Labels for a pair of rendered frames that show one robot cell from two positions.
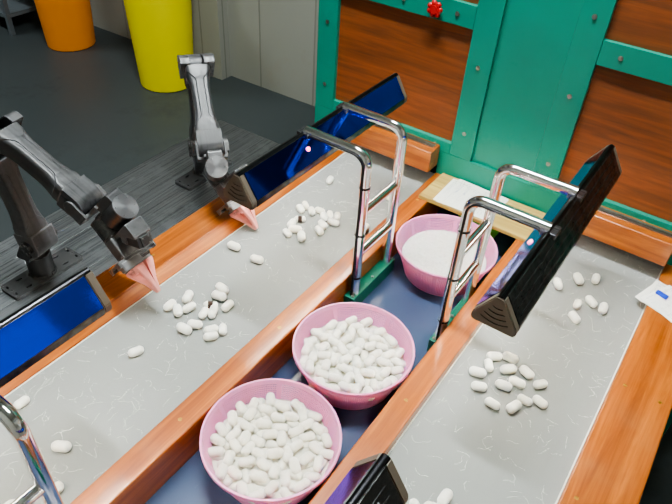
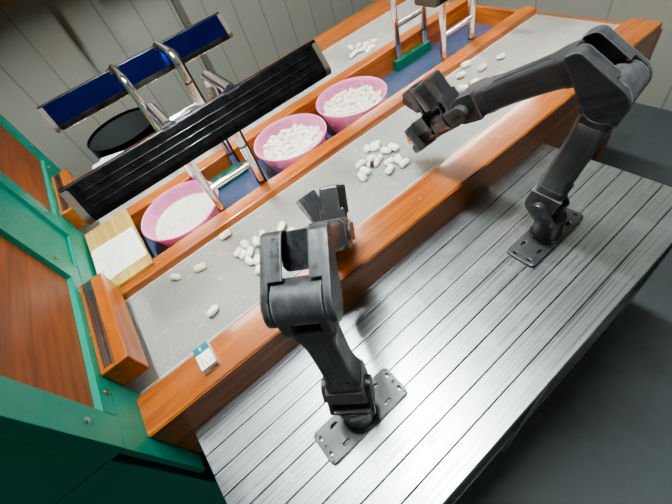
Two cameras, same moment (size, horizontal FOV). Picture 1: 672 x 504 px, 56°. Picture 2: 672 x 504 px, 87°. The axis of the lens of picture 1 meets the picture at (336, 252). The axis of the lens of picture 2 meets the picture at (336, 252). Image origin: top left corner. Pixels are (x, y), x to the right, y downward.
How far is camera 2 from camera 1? 197 cm
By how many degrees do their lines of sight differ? 85
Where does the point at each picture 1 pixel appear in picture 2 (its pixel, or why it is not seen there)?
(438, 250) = (186, 222)
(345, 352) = (295, 143)
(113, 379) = not seen: hidden behind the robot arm
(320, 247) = (271, 220)
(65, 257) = (527, 250)
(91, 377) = not seen: hidden behind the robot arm
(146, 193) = (449, 372)
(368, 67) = (21, 340)
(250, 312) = (345, 164)
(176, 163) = (405, 458)
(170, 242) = (403, 212)
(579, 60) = not seen: outside the picture
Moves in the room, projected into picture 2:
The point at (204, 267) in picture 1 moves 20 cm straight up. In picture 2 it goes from (374, 200) to (360, 139)
